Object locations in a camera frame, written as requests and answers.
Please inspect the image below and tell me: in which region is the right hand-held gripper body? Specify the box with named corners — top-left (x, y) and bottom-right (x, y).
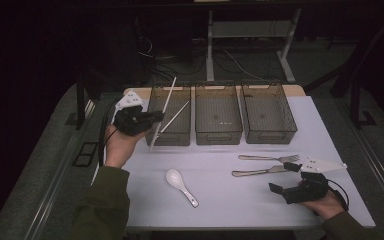
top-left (281, 155), bottom-right (348, 205)

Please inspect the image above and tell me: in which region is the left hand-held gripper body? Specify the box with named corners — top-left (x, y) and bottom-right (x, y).
top-left (112, 90), bottom-right (148, 137)

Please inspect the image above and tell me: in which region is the grey mesh plastic basket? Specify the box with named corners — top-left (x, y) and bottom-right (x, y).
top-left (142, 84), bottom-right (192, 147)
top-left (240, 82), bottom-right (299, 145)
top-left (194, 83), bottom-right (244, 146)

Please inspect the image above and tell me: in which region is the metal fork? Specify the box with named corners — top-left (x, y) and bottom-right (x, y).
top-left (237, 153), bottom-right (301, 164)
top-left (231, 164), bottom-right (293, 178)

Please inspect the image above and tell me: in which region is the white ceramic spoon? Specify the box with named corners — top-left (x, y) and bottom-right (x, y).
top-left (165, 168), bottom-right (200, 209)

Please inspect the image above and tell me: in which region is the person's left hand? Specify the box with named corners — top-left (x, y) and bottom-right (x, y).
top-left (103, 123), bottom-right (150, 169)

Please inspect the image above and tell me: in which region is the white table cover sheet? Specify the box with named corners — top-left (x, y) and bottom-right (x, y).
top-left (91, 95), bottom-right (376, 230)

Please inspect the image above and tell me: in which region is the black metal stand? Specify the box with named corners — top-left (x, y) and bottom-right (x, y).
top-left (349, 81), bottom-right (378, 130)

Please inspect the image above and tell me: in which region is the right hand-held gripper black cable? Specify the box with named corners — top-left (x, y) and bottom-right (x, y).
top-left (326, 178), bottom-right (351, 213)

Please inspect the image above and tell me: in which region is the hand-held gripper black cable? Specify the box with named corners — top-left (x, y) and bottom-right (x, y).
top-left (96, 99), bottom-right (120, 168)
top-left (326, 178), bottom-right (351, 213)

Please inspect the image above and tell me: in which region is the left hand-held gripper black cable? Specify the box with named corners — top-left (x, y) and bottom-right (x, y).
top-left (96, 99), bottom-right (120, 168)

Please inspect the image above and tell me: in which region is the black floor cables bundle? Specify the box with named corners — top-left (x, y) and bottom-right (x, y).
top-left (134, 16), bottom-right (208, 83)

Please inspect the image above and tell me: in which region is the aluminium rail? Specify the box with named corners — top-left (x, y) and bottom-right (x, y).
top-left (335, 99), bottom-right (384, 216)
top-left (23, 99), bottom-right (96, 240)

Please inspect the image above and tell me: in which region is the white metal table frame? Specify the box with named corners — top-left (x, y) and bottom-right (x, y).
top-left (205, 8), bottom-right (303, 84)

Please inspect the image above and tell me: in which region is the white floor cable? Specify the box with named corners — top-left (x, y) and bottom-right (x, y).
top-left (223, 49), bottom-right (265, 82)

